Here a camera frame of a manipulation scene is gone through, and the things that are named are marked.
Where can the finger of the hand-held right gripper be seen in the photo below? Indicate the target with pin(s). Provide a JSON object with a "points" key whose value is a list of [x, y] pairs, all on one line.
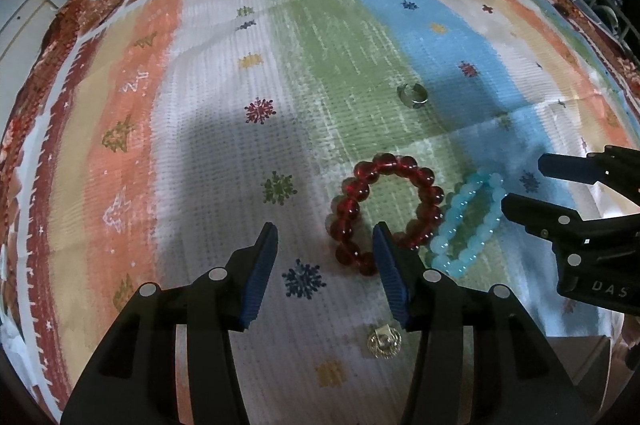
{"points": [[565, 167], [530, 210]]}

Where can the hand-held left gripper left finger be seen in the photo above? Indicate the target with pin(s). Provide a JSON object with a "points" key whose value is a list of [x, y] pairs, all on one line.
{"points": [[260, 275]]}

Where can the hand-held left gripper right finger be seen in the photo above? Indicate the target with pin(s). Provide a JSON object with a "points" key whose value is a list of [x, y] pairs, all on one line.
{"points": [[392, 275]]}

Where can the rectangular metal tin box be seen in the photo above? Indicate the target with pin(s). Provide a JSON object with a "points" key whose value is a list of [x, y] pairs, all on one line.
{"points": [[575, 365]]}

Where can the striped pastel blanket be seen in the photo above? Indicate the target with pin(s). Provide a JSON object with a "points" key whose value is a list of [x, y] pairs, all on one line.
{"points": [[210, 115]]}

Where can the white headboard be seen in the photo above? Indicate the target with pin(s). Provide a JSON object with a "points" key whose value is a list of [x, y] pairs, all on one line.
{"points": [[25, 20]]}

